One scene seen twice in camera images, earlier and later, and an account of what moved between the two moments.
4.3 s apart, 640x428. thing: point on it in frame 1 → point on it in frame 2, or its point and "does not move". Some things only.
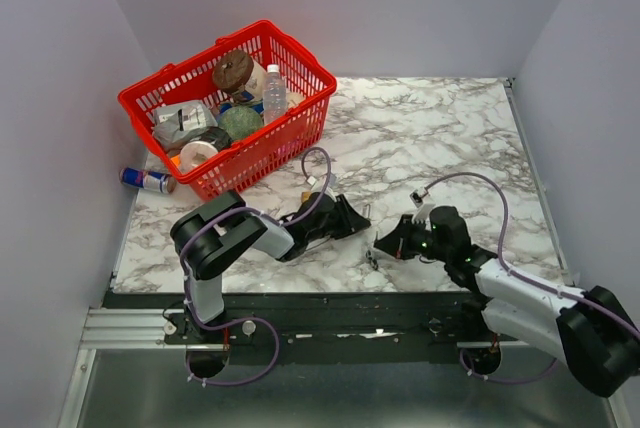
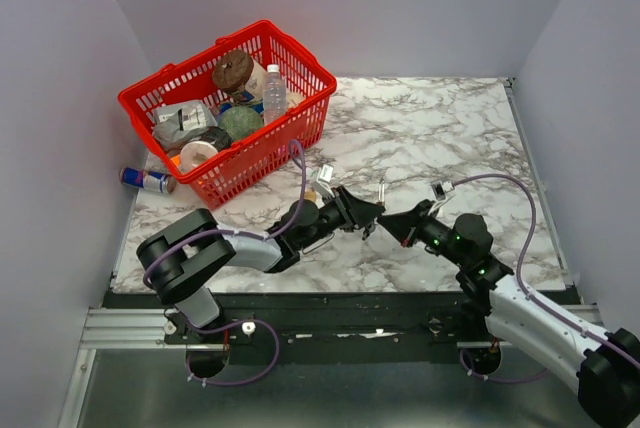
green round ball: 240,121 does not move
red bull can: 151,180 does not move
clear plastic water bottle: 275,96 does not move
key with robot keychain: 369,257 → 368,230
